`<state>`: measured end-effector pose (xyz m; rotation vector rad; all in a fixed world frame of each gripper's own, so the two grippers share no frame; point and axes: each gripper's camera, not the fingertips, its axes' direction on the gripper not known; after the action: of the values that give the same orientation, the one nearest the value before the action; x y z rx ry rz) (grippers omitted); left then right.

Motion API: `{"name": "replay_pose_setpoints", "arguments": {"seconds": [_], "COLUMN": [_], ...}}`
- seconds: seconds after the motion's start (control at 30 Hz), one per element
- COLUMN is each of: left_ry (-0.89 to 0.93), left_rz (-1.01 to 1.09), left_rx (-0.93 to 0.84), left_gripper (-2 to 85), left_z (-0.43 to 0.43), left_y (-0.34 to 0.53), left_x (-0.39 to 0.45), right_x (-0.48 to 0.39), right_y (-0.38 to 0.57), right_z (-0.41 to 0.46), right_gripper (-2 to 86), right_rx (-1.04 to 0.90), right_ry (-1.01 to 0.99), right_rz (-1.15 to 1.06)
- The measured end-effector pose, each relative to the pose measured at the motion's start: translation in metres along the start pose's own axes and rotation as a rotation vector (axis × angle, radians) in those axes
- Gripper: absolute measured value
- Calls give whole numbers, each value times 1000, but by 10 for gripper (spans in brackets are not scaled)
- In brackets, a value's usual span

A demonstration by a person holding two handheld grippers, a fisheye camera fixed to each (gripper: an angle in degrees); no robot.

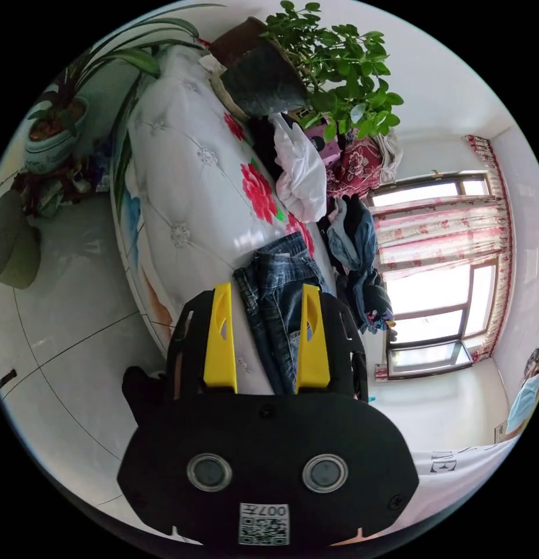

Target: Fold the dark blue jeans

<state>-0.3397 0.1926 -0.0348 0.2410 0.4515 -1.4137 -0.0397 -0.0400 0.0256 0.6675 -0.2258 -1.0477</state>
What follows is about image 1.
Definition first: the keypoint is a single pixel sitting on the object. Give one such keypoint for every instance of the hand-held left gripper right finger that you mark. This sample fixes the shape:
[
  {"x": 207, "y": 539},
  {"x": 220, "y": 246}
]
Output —
[{"x": 314, "y": 349}]

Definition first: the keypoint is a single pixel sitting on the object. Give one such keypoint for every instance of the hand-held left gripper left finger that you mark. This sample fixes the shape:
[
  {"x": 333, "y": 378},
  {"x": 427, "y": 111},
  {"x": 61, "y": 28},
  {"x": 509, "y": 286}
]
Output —
[{"x": 221, "y": 345}]

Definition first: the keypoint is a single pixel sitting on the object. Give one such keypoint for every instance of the dark blue jeans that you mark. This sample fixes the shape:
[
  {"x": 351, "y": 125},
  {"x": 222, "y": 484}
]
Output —
[{"x": 274, "y": 305}]

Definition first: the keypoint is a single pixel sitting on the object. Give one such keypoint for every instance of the window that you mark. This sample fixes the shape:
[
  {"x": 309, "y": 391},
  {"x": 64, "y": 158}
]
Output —
[{"x": 431, "y": 301}]

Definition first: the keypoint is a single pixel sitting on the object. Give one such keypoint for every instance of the pile of clothes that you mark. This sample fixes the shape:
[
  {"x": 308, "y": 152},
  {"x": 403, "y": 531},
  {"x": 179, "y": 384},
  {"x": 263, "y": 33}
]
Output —
[{"x": 335, "y": 209}]

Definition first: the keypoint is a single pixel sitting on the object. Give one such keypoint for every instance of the bed with floral sheet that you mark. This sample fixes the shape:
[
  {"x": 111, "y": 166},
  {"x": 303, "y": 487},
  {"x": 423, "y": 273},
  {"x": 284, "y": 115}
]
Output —
[{"x": 186, "y": 205}]

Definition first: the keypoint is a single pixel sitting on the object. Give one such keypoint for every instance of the red floral quilt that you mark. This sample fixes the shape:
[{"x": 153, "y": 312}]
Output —
[{"x": 357, "y": 168}]

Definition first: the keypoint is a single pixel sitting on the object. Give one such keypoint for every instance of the person's body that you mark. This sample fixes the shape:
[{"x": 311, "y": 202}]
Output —
[{"x": 479, "y": 463}]

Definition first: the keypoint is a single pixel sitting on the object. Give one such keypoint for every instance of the green round stool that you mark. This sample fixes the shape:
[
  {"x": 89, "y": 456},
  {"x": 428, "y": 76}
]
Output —
[{"x": 12, "y": 244}]

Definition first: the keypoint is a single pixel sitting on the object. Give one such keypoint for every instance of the leafy plant in dark pot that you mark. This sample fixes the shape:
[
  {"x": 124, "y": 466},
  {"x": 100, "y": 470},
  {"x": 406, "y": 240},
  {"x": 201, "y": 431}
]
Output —
[{"x": 313, "y": 74}]

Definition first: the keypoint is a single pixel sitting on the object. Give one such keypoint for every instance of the long-leaved plant in pale pot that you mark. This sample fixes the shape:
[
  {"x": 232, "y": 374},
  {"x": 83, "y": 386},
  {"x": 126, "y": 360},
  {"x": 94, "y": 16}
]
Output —
[{"x": 77, "y": 109}]

